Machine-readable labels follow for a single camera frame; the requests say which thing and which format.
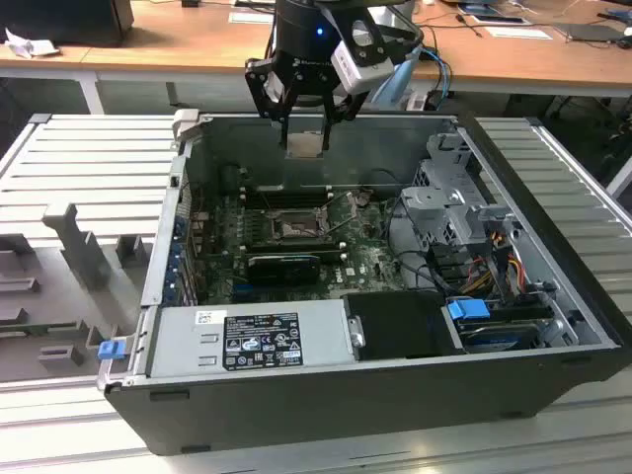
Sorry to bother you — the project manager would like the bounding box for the grey parts rack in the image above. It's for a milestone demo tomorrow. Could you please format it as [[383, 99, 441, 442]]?
[[0, 201, 160, 384]]

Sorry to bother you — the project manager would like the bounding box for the small CPU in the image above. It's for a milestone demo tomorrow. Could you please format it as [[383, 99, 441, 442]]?
[[284, 131, 328, 160]]

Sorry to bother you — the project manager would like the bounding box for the silver metal drive cage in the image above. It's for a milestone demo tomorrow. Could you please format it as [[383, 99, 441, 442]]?
[[399, 131, 525, 248]]

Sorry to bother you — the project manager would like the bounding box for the blue cable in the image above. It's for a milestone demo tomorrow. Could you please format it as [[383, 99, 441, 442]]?
[[419, 46, 454, 108]]

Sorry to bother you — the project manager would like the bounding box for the pale blue teach pendant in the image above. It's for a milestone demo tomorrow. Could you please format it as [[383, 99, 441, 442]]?
[[369, 46, 422, 108]]

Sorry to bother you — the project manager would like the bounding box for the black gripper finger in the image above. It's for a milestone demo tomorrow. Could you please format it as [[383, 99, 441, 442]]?
[[320, 90, 370, 150], [244, 56, 300, 150]]

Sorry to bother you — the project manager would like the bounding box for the blue disk carrier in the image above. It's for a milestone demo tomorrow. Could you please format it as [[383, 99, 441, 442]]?
[[446, 298, 491, 327]]

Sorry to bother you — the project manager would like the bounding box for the grey power supply unit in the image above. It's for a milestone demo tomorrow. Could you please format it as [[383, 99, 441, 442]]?
[[147, 299, 357, 379]]

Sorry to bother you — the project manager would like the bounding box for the green motherboard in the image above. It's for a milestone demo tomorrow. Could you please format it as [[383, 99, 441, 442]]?
[[190, 185, 431, 305]]

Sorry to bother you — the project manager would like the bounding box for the black open PC case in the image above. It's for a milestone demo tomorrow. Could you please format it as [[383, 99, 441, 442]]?
[[103, 112, 624, 456]]

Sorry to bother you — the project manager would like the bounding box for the black monitor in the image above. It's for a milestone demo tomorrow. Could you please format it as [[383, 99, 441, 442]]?
[[0, 0, 135, 48]]

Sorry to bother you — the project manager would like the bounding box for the black CPU socket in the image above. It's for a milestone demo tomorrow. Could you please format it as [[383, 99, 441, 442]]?
[[266, 206, 331, 244]]

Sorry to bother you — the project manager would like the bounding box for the coloured power wire bundle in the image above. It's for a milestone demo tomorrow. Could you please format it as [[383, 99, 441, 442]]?
[[463, 245, 530, 298]]

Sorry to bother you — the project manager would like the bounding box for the black graphics card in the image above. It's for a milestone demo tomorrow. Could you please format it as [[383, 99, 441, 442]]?
[[246, 254, 321, 285]]

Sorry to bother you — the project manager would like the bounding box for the black data wire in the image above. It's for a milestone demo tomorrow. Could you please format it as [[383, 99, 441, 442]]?
[[383, 196, 448, 293]]

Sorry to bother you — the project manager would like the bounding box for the crumpled white paper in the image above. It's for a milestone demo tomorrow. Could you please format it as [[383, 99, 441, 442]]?
[[4, 27, 61, 60]]

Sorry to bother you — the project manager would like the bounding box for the black label sticker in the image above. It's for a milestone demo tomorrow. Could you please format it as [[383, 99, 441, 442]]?
[[223, 311, 304, 371]]

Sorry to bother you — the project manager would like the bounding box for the hard disk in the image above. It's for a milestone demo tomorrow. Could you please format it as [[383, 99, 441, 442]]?
[[457, 321, 540, 354]]

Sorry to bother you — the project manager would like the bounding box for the wooden desk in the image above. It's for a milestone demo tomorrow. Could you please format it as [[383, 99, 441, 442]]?
[[0, 0, 632, 99]]

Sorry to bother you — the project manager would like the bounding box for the black flat laptop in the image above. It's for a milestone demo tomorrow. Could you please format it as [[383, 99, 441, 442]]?
[[554, 22, 629, 44]]

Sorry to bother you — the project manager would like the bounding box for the tablet with dark screen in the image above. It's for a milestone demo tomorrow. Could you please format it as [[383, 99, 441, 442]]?
[[457, 2, 530, 26]]

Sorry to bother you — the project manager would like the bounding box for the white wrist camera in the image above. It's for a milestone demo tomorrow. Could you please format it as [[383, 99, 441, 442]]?
[[329, 18, 395, 95]]

